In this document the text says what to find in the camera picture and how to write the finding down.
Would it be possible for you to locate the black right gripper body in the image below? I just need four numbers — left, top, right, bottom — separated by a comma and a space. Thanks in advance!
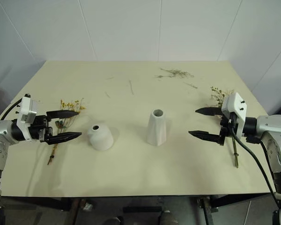
218, 112, 237, 146

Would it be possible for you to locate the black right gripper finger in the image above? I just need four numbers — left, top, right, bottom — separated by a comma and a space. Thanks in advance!
195, 106, 223, 116
188, 130, 222, 144

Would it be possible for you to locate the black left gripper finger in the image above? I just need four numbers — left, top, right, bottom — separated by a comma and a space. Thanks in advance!
46, 110, 80, 119
46, 132, 82, 145

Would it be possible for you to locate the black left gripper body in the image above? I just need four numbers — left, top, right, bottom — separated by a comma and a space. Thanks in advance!
29, 114, 54, 143

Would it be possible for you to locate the short round white vase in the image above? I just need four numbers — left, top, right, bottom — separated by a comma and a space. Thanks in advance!
87, 124, 114, 151

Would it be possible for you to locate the tall tapered white vase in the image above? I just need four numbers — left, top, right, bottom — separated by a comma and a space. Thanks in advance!
147, 109, 168, 146

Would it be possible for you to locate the yellow dried flower sprig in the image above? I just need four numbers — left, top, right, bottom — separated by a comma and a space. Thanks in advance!
47, 99, 87, 165

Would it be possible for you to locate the pale dried flower sprig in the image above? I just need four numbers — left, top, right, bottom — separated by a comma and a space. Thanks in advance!
210, 86, 239, 168

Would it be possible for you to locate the small dried stem piece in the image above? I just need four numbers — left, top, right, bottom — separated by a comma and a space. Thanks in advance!
183, 82, 199, 90

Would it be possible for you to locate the scattered dried green sprig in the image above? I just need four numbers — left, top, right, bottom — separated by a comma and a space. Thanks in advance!
154, 67, 194, 80

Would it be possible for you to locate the dark rounded robot foot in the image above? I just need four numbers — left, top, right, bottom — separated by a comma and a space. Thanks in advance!
105, 217, 122, 225
159, 210, 178, 225

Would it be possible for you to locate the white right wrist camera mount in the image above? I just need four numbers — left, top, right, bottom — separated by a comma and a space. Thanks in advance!
221, 92, 248, 136

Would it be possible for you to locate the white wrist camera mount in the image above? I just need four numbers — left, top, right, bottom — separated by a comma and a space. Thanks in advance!
221, 92, 248, 136
16, 94, 37, 142

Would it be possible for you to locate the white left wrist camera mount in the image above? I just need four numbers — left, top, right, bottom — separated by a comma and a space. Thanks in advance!
16, 94, 37, 142

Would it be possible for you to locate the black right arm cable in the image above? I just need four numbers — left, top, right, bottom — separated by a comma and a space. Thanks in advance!
227, 120, 281, 210

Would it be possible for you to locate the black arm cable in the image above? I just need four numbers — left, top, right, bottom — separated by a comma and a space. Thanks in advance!
0, 98, 23, 120
227, 120, 281, 210

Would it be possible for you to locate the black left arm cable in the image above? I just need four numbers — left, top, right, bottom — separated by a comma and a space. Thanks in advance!
0, 98, 23, 120

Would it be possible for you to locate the black metal table frame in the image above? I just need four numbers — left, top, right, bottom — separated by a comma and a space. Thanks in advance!
0, 193, 281, 225

